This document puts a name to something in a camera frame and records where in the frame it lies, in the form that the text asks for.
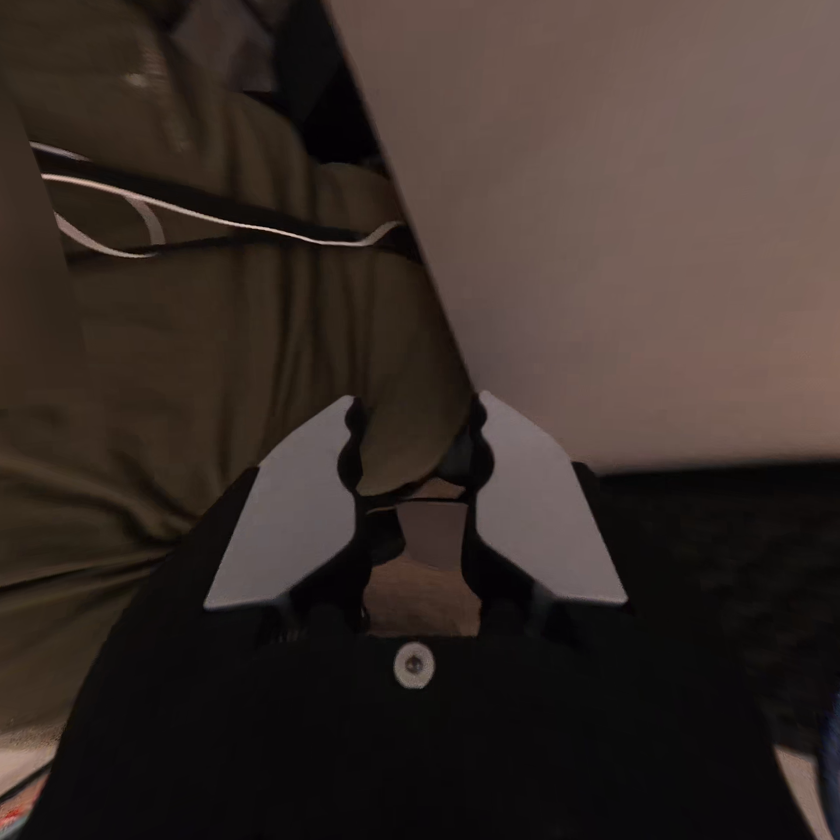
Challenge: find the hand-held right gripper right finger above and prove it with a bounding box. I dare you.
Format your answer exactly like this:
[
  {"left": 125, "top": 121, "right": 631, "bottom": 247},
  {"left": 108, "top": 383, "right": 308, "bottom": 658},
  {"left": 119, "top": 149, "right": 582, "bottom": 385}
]
[{"left": 461, "top": 391, "right": 627, "bottom": 618}]

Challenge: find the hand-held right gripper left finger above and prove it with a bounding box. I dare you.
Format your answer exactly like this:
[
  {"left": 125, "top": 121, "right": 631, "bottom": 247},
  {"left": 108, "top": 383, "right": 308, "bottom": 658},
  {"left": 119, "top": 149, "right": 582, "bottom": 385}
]
[{"left": 205, "top": 395, "right": 370, "bottom": 626}]

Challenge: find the black white-edged lanyard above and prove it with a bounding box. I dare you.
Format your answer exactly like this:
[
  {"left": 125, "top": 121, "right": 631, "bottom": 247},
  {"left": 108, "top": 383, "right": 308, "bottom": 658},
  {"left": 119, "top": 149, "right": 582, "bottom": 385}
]
[{"left": 29, "top": 141, "right": 421, "bottom": 263}]

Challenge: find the person in olive jacket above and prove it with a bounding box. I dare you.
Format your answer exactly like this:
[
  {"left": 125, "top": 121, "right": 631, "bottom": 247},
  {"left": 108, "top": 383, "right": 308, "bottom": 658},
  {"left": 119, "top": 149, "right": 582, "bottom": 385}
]
[{"left": 0, "top": 0, "right": 475, "bottom": 746}]

